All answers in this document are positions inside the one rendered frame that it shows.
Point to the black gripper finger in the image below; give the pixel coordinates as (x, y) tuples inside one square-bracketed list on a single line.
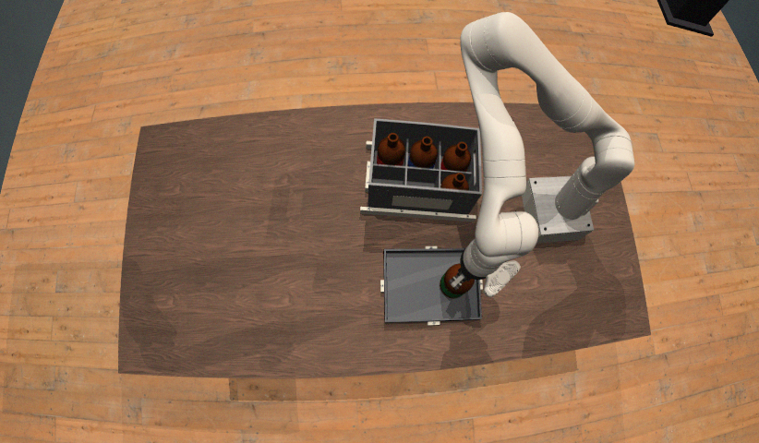
[(457, 280)]

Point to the dark grey divided crate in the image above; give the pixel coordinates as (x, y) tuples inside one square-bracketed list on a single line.
[(415, 195)]

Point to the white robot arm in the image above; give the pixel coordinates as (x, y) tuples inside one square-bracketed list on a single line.
[(503, 41)]

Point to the cream flat bar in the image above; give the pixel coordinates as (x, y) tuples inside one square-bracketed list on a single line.
[(414, 214)]

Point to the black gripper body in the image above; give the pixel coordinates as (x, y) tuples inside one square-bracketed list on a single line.
[(466, 273)]

